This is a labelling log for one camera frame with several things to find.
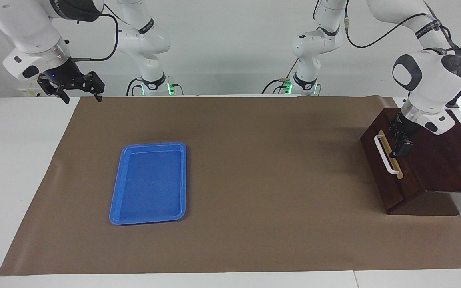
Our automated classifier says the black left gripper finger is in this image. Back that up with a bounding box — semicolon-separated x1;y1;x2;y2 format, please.
389;114;402;140
388;135;414;159

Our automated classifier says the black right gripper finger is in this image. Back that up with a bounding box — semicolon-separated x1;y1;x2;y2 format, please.
80;71;106;103
37;75;71;105

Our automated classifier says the wooden drawer with white handle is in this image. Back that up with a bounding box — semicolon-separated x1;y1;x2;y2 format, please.
360;108;426;214

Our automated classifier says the dark brown wooden cabinet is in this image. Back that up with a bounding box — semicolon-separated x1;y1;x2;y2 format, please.
360;107;461;217

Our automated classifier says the blue plastic tray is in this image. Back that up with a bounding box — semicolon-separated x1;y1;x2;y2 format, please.
108;142;187;226

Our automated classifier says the brown table mat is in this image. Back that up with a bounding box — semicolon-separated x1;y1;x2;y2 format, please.
0;95;461;277

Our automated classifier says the white wall outlet box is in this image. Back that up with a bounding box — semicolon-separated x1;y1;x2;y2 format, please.
17;86;47;98

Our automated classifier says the black right base cable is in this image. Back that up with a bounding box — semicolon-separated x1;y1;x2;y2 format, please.
125;77;144;97

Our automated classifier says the black base cable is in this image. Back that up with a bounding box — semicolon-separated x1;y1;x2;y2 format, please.
261;58;300;96
125;77;144;97

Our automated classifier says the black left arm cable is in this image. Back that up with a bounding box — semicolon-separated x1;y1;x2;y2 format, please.
344;0;461;55

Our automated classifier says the black left base cable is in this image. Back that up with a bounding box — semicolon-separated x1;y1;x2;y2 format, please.
261;58;300;96

